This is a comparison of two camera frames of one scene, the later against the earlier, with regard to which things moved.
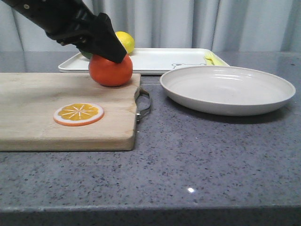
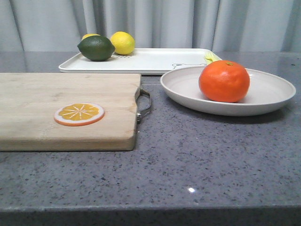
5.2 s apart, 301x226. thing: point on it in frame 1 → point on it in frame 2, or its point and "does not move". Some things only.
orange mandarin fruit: [110, 73] → [225, 81]
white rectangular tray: [156, 61] does not move
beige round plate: [222, 91] does not move
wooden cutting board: [28, 101] does not move
